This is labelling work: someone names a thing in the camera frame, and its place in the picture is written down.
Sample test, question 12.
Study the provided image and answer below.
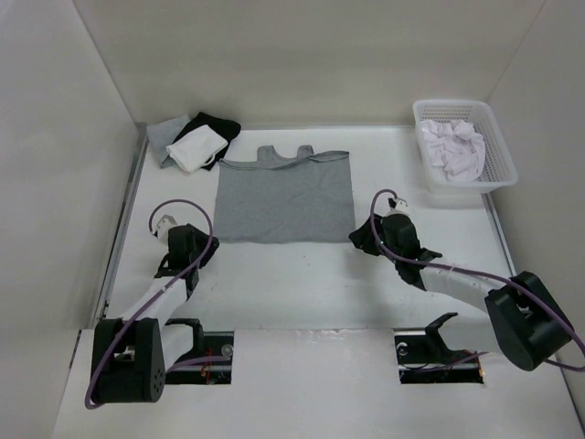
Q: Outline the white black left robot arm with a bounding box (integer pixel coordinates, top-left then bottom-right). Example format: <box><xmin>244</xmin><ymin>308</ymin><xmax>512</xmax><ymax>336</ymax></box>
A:
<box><xmin>85</xmin><ymin>224</ymin><xmax>219</xmax><ymax>410</ymax></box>

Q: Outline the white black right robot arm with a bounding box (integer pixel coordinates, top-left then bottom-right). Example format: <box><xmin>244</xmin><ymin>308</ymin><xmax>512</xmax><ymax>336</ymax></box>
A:
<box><xmin>348</xmin><ymin>213</ymin><xmax>584</xmax><ymax>371</ymax></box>

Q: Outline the folded white tank top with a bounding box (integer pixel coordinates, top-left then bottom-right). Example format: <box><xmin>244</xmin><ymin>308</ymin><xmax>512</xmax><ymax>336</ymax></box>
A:
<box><xmin>166</xmin><ymin>124</ymin><xmax>228</xmax><ymax>174</ymax></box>

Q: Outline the crumpled white tank tops pile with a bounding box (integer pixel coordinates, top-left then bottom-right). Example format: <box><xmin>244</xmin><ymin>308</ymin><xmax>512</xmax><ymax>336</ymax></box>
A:
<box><xmin>421</xmin><ymin>120</ymin><xmax>486</xmax><ymax>183</ymax></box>

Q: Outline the folded light grey tank top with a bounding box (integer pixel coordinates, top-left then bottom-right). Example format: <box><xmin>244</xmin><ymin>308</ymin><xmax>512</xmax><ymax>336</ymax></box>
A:
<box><xmin>146</xmin><ymin>115</ymin><xmax>190</xmax><ymax>168</ymax></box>

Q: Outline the folded black tank top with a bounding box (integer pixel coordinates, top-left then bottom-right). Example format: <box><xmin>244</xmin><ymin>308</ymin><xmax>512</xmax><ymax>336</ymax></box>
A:
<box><xmin>175</xmin><ymin>112</ymin><xmax>241</xmax><ymax>171</ymax></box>

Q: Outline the white perforated plastic basket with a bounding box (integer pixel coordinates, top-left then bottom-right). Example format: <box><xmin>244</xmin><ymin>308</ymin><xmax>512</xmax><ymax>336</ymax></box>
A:
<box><xmin>412</xmin><ymin>99</ymin><xmax>518</xmax><ymax>196</ymax></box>

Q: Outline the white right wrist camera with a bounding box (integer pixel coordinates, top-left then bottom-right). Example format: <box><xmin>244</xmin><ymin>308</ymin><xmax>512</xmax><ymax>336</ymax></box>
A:
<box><xmin>388</xmin><ymin>198</ymin><xmax>410</xmax><ymax>217</ymax></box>

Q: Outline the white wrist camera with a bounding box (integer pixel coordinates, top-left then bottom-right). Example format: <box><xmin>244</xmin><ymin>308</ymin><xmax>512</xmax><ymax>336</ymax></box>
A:
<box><xmin>153</xmin><ymin>215</ymin><xmax>177</xmax><ymax>244</ymax></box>
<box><xmin>388</xmin><ymin>198</ymin><xmax>410</xmax><ymax>217</ymax></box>

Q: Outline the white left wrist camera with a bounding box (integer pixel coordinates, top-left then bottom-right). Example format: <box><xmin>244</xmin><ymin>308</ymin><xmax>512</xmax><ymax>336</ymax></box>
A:
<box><xmin>153</xmin><ymin>215</ymin><xmax>177</xmax><ymax>244</ymax></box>

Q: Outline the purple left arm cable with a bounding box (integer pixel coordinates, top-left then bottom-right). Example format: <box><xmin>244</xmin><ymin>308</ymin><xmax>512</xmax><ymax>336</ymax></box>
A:
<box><xmin>84</xmin><ymin>198</ymin><xmax>214</xmax><ymax>410</ymax></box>

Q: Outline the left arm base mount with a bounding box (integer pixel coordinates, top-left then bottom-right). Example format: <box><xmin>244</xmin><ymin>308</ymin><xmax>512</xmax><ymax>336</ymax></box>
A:
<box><xmin>163</xmin><ymin>318</ymin><xmax>235</xmax><ymax>385</ymax></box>

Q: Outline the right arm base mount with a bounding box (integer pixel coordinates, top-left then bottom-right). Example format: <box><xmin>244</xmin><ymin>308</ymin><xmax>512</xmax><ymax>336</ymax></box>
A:
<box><xmin>394</xmin><ymin>313</ymin><xmax>484</xmax><ymax>385</ymax></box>

